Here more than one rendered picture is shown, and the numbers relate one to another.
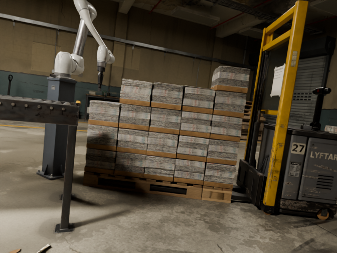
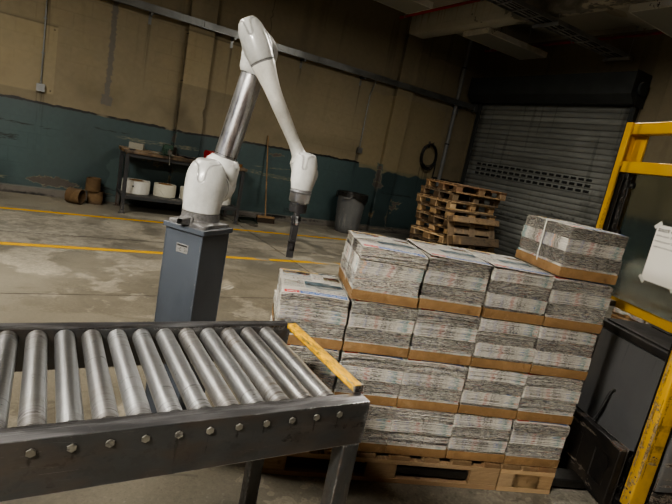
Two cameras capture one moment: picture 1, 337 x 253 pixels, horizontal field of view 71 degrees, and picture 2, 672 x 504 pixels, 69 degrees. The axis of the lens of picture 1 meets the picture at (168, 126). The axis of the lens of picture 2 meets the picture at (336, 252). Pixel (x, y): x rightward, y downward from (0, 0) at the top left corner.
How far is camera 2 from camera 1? 1.12 m
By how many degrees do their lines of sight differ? 12
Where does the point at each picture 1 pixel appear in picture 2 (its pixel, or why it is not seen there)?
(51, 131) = not seen: hidden behind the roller
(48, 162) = not seen: hidden behind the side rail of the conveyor
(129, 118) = (367, 331)
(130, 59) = (223, 72)
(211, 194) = (515, 480)
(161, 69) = (291, 98)
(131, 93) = (378, 277)
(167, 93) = (455, 280)
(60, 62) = (203, 189)
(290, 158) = not seen: outside the picture
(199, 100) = (520, 298)
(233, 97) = (588, 293)
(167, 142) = (444, 382)
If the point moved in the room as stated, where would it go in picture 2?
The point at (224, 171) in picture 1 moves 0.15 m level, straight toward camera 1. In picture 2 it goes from (547, 436) to (557, 455)
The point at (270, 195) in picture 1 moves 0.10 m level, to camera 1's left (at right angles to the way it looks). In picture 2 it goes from (638, 490) to (619, 488)
